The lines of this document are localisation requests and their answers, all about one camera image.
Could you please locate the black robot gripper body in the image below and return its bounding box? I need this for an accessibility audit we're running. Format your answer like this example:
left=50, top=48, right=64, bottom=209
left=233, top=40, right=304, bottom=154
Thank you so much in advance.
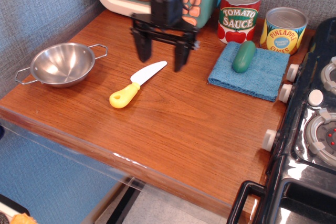
left=131, top=0, right=198, bottom=50

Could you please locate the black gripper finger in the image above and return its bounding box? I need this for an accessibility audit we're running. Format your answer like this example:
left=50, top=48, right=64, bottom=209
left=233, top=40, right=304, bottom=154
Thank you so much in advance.
left=132, top=28, right=152, bottom=62
left=174, top=43, right=190, bottom=72

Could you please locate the yellow handled toy knife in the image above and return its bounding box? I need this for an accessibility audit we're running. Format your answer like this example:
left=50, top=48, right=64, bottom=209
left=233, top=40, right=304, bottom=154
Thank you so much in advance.
left=109, top=61, right=167, bottom=109

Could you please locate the steel bowl with wire handles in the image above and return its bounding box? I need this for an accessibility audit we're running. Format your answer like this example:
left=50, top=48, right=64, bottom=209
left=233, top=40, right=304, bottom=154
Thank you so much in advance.
left=15, top=42, right=108, bottom=88

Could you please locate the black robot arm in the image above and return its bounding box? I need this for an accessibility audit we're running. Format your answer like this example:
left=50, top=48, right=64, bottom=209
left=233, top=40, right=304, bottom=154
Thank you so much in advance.
left=131, top=0, right=199, bottom=72

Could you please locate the green toy pickle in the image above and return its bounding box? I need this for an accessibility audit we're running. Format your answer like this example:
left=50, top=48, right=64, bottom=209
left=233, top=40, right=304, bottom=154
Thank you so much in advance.
left=232, top=41, right=256, bottom=73

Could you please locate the tomato sauce can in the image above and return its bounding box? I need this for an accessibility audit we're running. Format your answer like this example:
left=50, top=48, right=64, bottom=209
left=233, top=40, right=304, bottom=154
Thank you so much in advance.
left=217, top=0, right=261, bottom=44

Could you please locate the blue folded cloth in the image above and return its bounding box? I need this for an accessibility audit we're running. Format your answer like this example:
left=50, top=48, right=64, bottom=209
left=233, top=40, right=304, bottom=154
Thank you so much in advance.
left=208, top=42, right=290, bottom=102

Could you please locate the pineapple slices can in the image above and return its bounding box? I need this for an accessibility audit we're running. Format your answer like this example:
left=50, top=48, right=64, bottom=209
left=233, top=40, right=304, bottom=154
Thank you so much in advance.
left=259, top=7, right=308, bottom=55

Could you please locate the white stove knob middle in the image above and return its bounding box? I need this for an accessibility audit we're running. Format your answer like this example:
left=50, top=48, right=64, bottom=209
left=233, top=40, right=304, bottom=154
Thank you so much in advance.
left=278, top=84, right=292, bottom=103

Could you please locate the white stove knob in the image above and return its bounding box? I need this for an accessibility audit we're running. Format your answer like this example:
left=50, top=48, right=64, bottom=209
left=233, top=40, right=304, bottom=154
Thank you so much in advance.
left=278, top=84, right=292, bottom=103
left=286, top=64, right=300, bottom=82
left=262, top=129, right=277, bottom=152

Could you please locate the white stove knob rear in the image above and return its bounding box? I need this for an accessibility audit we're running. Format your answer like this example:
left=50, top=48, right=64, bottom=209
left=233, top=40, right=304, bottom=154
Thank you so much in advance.
left=286, top=64, right=300, bottom=82

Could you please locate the white stove knob front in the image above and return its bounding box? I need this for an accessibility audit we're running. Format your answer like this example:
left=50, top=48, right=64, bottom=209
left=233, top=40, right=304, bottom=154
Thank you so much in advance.
left=262, top=129, right=277, bottom=152

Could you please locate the black toy stove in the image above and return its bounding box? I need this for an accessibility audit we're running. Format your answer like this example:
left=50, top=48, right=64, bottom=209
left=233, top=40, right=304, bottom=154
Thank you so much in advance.
left=227, top=18, right=335, bottom=223

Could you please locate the orange object bottom left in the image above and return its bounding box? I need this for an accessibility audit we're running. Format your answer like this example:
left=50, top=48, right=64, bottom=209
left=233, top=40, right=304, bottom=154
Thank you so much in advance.
left=1, top=212, right=37, bottom=224

